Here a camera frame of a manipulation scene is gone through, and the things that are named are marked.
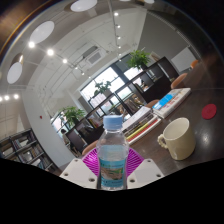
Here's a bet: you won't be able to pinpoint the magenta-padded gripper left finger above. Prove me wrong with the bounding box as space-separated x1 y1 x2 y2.
59 147 101 190

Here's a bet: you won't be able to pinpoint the tall bookshelf with books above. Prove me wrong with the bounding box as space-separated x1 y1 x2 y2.
0 128 58 173

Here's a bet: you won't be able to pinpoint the ceiling air conditioner unit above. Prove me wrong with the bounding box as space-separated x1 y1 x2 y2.
81 44 108 66

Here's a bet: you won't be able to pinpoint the white board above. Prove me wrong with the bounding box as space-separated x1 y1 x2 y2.
170 46 196 73

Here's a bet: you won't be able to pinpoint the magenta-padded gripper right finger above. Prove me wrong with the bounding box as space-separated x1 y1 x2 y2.
125 147 165 190

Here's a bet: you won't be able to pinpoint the stack of books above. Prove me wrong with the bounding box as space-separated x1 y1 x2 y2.
120 105 163 146

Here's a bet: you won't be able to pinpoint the green potted plant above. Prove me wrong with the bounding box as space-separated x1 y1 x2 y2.
127 49 151 70
59 105 87 128
93 79 113 98

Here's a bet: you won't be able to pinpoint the black open shelf unit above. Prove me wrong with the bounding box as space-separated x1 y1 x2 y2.
64 56 181 158

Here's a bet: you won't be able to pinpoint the flat round red coaster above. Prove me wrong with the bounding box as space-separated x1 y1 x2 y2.
201 103 218 120

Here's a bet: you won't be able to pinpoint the blue-covered book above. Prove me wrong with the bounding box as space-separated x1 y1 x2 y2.
151 87 192 120

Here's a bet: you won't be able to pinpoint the person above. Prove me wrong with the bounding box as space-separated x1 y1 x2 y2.
60 128 72 149

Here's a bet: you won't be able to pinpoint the clear blue-capped water bottle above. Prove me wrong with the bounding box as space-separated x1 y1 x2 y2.
95 114 130 191

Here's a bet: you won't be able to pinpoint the ceiling lights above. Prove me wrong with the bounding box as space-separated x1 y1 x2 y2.
0 0 156 104

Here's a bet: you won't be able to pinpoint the cream ceramic mug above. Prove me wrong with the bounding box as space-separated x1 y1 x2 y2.
157 117 197 161

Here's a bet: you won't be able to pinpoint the orange chairs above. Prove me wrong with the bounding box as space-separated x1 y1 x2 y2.
81 59 201 158

